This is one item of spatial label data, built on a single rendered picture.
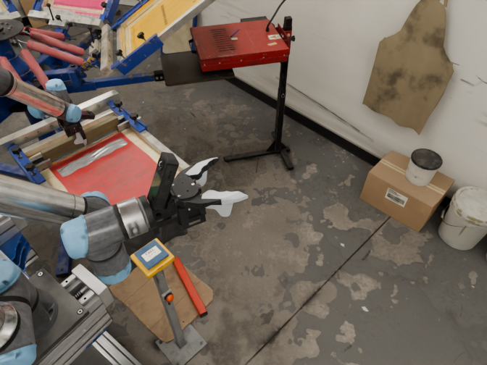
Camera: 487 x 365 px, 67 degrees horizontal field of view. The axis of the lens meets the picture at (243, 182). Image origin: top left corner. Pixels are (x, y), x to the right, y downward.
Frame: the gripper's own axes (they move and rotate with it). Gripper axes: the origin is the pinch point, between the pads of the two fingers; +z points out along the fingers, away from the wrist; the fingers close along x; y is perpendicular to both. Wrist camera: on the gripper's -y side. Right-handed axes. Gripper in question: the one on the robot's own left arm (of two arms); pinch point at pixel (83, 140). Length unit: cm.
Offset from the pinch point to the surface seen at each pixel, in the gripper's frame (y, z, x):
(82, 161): 6.8, 4.4, 8.4
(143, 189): -5.1, 5.2, 44.5
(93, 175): 7.2, 5.1, 20.3
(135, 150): -17.4, 5.4, 18.4
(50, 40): -24, -19, -75
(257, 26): -143, -8, -17
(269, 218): -91, 102, 50
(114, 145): -11.6, 4.8, 8.2
